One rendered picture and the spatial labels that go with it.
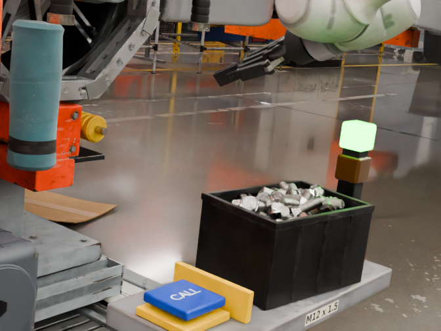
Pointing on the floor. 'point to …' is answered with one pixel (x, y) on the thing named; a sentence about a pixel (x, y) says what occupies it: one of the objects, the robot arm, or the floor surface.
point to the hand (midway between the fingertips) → (230, 73)
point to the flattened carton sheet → (63, 207)
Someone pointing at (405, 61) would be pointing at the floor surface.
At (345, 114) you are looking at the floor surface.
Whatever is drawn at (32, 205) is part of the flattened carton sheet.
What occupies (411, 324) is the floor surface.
